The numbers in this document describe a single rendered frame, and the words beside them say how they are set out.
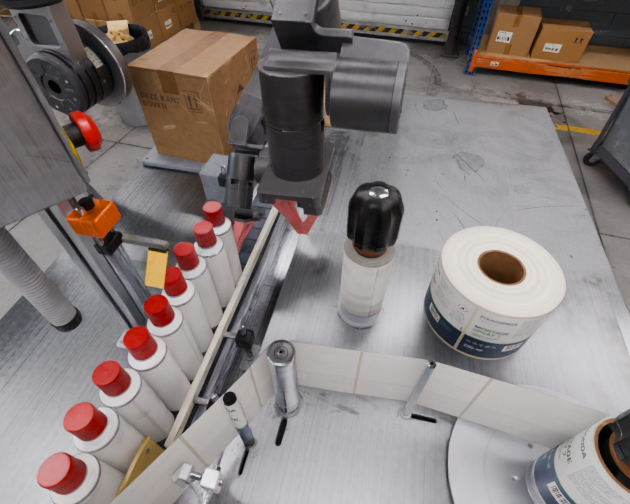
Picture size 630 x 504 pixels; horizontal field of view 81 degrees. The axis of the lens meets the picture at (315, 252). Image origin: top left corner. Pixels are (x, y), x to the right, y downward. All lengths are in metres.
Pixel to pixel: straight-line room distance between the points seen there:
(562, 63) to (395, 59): 4.00
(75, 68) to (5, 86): 0.70
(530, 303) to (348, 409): 0.34
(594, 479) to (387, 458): 0.26
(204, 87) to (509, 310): 0.86
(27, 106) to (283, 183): 0.21
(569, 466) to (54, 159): 0.64
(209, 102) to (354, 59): 0.77
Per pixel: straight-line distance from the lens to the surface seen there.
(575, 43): 4.33
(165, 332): 0.58
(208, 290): 0.67
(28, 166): 0.40
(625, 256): 2.63
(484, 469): 0.68
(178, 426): 0.66
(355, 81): 0.33
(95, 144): 0.42
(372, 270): 0.60
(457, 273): 0.67
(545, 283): 0.72
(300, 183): 0.38
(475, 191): 1.19
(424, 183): 1.17
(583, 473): 0.58
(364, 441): 0.66
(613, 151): 3.06
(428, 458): 0.67
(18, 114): 0.38
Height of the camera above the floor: 1.51
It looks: 48 degrees down
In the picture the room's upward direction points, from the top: straight up
